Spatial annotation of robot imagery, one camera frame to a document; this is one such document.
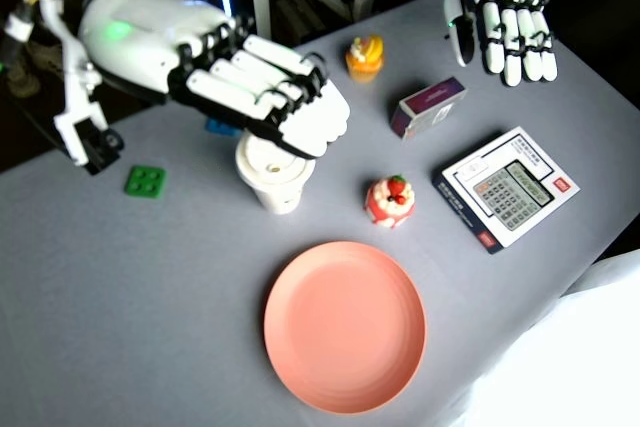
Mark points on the white paper cup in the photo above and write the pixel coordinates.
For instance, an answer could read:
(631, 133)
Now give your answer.
(280, 192)

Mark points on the toy orange cupcake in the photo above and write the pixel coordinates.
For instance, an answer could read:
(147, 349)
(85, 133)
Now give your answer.
(365, 59)

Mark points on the calculator box white and navy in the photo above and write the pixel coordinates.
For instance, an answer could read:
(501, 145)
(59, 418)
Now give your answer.
(505, 187)

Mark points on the pink round plate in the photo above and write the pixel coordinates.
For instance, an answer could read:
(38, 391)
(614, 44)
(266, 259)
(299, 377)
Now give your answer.
(345, 327)

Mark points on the grey table cloth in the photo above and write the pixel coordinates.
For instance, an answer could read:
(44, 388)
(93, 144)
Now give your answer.
(150, 297)

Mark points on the white backdrop sheet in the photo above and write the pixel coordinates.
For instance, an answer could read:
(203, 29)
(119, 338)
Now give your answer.
(565, 357)

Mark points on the green square toy block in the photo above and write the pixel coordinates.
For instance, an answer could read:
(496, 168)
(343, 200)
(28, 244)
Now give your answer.
(145, 181)

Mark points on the toy strawberry cake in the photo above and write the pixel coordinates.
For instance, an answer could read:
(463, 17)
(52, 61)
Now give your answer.
(390, 202)

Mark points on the blue toy block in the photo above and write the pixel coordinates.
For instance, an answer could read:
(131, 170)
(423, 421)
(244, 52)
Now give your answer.
(220, 127)

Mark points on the purple small box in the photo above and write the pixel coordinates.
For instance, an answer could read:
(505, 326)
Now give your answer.
(430, 107)

